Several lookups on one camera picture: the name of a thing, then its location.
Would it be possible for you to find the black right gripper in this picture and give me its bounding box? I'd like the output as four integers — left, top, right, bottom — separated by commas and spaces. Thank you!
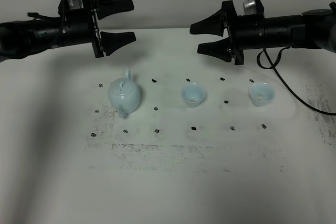
190, 1, 265, 65

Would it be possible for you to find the light blue teacup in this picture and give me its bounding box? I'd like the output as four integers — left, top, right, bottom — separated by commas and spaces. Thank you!
249, 82, 275, 106
181, 83, 206, 108

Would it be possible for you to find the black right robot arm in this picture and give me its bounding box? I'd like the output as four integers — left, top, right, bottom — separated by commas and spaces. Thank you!
190, 0, 335, 65

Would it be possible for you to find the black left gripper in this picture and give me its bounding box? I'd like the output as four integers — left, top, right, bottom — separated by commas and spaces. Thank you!
58, 0, 136, 58

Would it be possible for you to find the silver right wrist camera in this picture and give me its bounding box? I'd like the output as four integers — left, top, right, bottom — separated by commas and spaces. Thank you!
243, 0, 264, 15

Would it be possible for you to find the left light blue teacup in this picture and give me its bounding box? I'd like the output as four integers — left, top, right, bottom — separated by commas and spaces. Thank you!
181, 83, 206, 108

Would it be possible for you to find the right light blue teacup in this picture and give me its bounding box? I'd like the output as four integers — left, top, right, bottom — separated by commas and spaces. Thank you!
249, 82, 275, 106

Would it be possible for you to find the light blue porcelain teapot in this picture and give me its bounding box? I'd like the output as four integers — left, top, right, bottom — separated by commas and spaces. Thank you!
108, 69, 140, 119

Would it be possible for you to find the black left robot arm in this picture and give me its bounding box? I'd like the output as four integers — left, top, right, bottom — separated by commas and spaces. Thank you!
1, 0, 136, 60

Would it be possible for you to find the black right camera cable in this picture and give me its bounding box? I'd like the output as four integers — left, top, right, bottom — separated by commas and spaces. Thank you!
257, 47, 336, 116

